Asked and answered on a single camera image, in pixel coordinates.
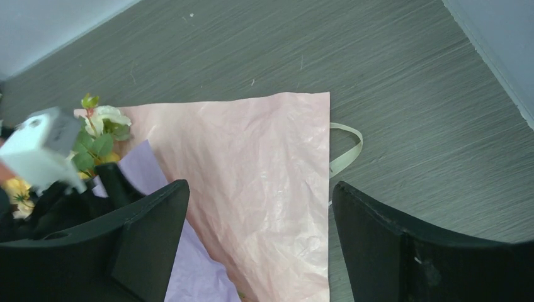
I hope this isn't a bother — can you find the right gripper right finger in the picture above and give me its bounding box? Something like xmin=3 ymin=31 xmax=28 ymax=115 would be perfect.
xmin=332 ymin=182 xmax=533 ymax=301

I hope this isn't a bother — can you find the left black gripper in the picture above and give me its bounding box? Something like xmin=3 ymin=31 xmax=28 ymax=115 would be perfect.
xmin=1 ymin=162 xmax=144 ymax=243

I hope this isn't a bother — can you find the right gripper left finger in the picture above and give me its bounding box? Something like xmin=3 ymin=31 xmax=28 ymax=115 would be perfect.
xmin=1 ymin=180 xmax=190 ymax=301

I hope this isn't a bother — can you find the artificial flower bunch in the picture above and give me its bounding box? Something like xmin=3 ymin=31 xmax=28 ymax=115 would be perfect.
xmin=1 ymin=94 xmax=132 ymax=218

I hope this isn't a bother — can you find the cream printed ribbon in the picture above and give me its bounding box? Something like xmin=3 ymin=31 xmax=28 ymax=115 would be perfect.
xmin=329 ymin=123 xmax=363 ymax=179

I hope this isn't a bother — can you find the purple and pink wrapping paper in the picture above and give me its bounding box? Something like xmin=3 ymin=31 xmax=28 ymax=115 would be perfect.
xmin=116 ymin=92 xmax=330 ymax=301

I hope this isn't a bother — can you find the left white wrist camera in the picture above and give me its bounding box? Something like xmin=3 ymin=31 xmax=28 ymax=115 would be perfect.
xmin=1 ymin=107 xmax=88 ymax=196

